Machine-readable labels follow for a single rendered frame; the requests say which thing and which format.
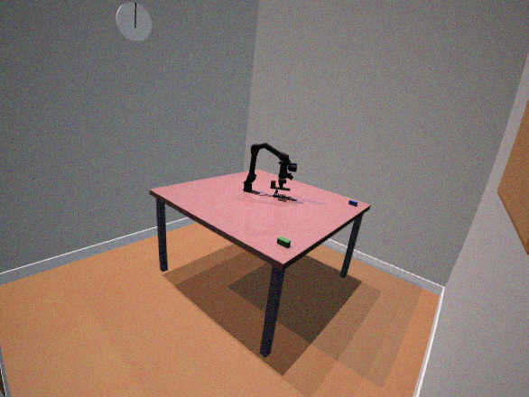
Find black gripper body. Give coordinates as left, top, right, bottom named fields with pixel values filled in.
left=278, top=170, right=287, bottom=183

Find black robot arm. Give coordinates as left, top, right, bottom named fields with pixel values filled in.
left=242, top=143, right=297, bottom=192

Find small green block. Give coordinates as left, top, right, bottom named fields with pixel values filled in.
left=277, top=237, right=291, bottom=248

